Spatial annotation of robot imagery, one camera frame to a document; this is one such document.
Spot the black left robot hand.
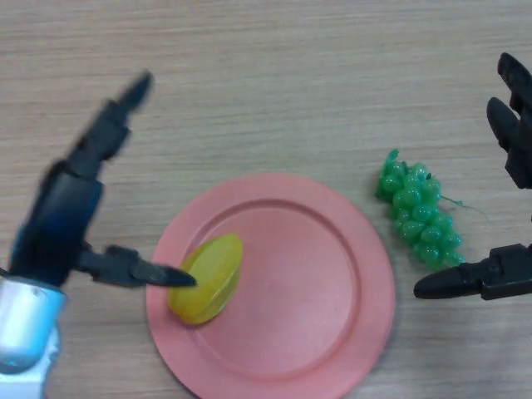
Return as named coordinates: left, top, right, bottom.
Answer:
left=7, top=70, right=197, bottom=290

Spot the green grape bunch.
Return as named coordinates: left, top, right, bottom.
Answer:
left=375, top=149, right=488, bottom=268

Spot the pink round plate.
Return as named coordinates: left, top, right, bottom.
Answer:
left=145, top=173, right=396, bottom=399

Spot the yellow starfruit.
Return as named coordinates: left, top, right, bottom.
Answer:
left=166, top=233, right=244, bottom=326

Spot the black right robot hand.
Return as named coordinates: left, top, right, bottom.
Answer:
left=413, top=52, right=532, bottom=301

